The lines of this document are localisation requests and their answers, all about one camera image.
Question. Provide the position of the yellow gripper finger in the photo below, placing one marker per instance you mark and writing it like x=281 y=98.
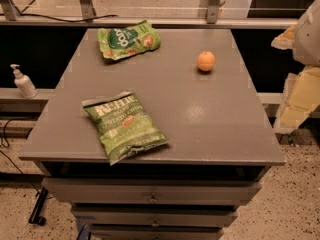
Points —
x=301 y=96
x=284 y=41

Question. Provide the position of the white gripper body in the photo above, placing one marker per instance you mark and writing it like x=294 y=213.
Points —
x=308 y=39

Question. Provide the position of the green jalapeno kettle chip bag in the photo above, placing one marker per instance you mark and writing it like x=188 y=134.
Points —
x=124 y=127

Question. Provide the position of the green popcorn snack bag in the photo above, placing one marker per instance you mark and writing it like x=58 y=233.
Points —
x=121 y=43

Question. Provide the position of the orange fruit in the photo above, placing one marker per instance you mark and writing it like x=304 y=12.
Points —
x=206 y=61

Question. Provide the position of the grey drawer cabinet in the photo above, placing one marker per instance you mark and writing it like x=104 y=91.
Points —
x=220 y=140

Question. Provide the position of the white pump dispenser bottle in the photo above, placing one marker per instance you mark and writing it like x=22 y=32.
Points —
x=23 y=82

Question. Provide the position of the black floor stand foot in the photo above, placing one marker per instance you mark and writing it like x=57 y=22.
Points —
x=36 y=218

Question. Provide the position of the grey metal rail frame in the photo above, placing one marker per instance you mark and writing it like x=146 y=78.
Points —
x=275 y=14

